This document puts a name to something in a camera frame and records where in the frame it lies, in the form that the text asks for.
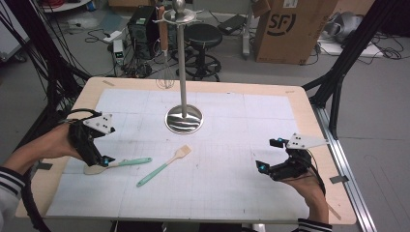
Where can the grey tape piece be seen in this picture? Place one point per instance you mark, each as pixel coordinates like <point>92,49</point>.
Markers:
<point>44,166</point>
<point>339,179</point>

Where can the white flat board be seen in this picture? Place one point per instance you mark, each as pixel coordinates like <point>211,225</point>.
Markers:
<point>351,50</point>

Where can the grey rounded device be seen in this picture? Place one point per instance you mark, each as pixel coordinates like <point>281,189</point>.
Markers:
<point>345,25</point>

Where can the white power meter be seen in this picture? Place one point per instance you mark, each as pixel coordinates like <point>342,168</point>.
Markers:
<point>118,51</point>

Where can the white power strip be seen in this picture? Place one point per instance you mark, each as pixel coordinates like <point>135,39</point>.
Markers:
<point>112,36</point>

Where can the white cabinet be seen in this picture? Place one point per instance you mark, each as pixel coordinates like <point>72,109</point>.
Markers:
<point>11,35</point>

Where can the person's right hand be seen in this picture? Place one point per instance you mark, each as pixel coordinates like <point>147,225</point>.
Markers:
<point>307,193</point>

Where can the metal utensil stand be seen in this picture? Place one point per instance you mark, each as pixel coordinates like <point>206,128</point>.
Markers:
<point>182,64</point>

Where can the black computer tower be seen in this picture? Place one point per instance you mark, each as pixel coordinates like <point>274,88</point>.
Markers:
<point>141,35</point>

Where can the large cardboard box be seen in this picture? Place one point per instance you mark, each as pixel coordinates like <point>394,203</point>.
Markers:
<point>306,38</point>

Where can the white round table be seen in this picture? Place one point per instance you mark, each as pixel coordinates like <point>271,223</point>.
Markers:
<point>64,5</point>

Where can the long beige tape strip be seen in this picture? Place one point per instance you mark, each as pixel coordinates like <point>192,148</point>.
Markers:
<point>335,212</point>

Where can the beige tape piece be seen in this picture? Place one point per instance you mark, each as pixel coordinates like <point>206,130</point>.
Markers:
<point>108,83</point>

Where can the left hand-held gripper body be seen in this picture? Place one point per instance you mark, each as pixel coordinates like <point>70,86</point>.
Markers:
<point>85,145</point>

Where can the black flat device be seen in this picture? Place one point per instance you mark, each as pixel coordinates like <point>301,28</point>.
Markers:
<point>232,24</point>

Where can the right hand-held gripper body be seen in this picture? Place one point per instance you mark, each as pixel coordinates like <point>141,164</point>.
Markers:
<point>303,141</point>

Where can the white metal leg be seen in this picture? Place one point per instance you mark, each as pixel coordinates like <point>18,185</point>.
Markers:
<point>247,35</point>

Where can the black frame strut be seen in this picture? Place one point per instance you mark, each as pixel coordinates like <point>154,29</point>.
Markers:
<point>354,42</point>

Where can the person's left hand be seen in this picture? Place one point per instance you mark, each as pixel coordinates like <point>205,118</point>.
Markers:
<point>59,143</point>

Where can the black round stool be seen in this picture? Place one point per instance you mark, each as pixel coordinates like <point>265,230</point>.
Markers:
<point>203,35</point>

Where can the white grid mat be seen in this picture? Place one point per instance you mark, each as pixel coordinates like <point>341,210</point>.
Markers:
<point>225,167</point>

